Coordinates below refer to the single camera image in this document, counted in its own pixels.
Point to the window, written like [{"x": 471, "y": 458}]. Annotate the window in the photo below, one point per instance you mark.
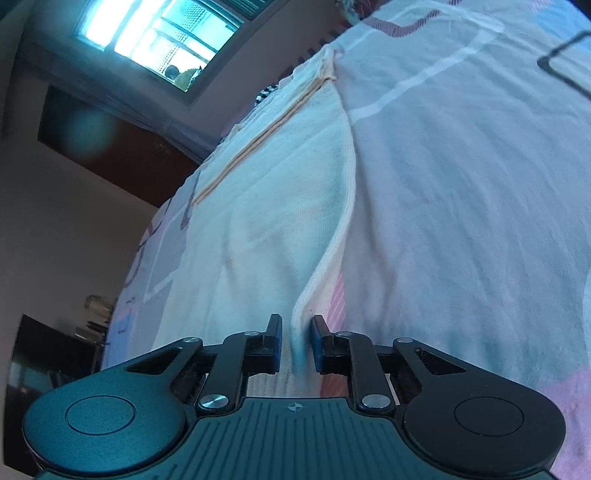
[{"x": 157, "y": 32}]

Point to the black white striped cloth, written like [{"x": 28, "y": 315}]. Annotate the black white striped cloth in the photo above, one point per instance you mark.
[{"x": 265, "y": 93}]

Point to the black television screen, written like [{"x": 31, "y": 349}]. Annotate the black television screen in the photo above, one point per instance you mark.
[{"x": 51, "y": 360}]

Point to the patterned pastel bedsheet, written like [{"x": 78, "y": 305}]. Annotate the patterned pastel bedsheet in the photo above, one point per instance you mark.
[{"x": 461, "y": 207}]

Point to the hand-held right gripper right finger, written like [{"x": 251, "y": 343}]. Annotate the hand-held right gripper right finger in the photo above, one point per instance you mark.
[{"x": 318, "y": 348}]

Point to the striped mattress sheet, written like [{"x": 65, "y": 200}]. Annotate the striped mattress sheet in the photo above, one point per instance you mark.
[{"x": 330, "y": 37}]

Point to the white knit sweater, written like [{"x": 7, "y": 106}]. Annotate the white knit sweater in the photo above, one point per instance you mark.
[{"x": 277, "y": 198}]

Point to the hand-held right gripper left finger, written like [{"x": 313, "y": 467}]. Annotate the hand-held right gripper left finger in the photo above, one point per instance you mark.
[{"x": 275, "y": 344}]

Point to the dark wooden door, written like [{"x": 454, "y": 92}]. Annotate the dark wooden door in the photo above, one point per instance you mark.
[{"x": 115, "y": 157}]

